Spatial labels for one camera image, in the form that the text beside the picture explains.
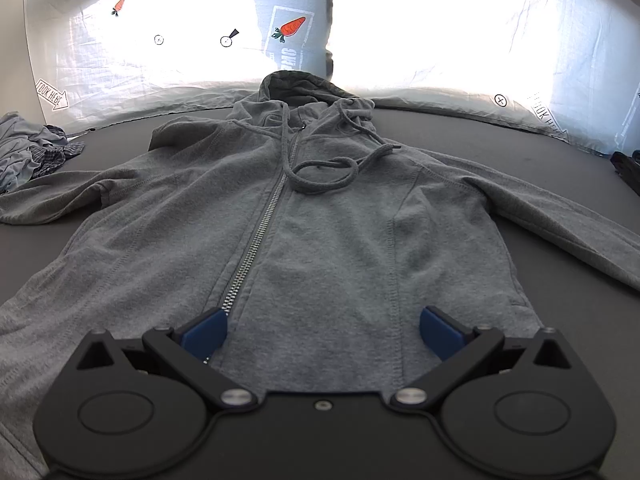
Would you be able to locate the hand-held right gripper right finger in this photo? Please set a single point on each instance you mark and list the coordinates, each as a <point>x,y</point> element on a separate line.
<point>442,332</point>

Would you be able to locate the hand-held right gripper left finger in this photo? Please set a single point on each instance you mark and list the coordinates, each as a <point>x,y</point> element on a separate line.
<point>204,334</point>

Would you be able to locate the grey zip hoodie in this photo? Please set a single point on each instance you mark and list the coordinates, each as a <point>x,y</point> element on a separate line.
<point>325,260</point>

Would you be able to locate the plaid checked garment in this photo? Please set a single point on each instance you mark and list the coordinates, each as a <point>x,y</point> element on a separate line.
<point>57,156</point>

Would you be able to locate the black object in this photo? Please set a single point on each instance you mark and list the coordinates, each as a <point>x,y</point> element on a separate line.
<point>627,167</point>

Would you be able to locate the blue-grey garment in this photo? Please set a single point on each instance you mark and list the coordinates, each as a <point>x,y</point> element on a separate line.
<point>15,150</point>

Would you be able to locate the white carrot print bed sheet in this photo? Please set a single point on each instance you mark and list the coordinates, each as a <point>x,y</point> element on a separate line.
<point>450,35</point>

